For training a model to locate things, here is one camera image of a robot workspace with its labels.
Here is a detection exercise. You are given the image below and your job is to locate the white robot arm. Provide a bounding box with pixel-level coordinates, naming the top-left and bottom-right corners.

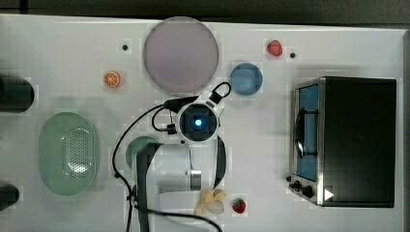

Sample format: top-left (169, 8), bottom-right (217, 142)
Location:
top-left (132, 91), bottom-right (226, 232)

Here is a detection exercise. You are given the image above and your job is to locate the green oval strainer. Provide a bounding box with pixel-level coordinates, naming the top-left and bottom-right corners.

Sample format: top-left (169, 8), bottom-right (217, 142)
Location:
top-left (39, 112), bottom-right (99, 196)

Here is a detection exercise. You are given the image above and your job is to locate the blue bowl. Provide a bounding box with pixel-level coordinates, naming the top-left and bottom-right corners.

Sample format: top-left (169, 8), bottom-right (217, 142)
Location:
top-left (230, 63), bottom-right (263, 96)

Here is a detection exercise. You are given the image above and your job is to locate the grey round plate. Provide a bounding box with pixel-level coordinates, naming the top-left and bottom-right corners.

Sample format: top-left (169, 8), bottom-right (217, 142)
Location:
top-left (143, 16), bottom-right (219, 94)

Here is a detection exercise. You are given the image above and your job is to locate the teal green cup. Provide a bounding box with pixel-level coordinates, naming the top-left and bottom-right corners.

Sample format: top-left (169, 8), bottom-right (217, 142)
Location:
top-left (126, 136), bottom-right (158, 168)

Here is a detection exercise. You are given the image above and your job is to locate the red strawberry toy near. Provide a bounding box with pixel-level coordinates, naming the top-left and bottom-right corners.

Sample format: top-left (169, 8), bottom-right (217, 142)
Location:
top-left (232, 198), bottom-right (247, 214)

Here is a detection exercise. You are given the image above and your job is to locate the red strawberry toy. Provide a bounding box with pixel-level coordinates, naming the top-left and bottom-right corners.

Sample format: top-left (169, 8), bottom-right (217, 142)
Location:
top-left (267, 40), bottom-right (283, 57)
top-left (232, 198), bottom-right (247, 214)

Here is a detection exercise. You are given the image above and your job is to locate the red strawberry toy far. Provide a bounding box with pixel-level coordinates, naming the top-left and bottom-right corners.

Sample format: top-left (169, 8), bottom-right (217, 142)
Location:
top-left (267, 40), bottom-right (283, 57)

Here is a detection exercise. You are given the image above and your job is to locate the orange slice toy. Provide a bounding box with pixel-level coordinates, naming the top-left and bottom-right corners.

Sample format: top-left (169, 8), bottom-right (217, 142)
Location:
top-left (102, 71), bottom-right (121, 88)

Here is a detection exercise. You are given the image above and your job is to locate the black toaster oven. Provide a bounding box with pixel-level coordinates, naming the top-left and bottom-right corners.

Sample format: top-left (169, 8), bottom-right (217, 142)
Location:
top-left (286, 76), bottom-right (396, 208)

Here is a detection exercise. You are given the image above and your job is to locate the black cylinder cup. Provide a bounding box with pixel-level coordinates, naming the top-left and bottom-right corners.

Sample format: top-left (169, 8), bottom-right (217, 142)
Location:
top-left (0, 185), bottom-right (19, 211)

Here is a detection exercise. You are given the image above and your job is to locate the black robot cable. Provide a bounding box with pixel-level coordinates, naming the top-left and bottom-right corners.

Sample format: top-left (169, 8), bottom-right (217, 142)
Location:
top-left (111, 81), bottom-right (232, 232)

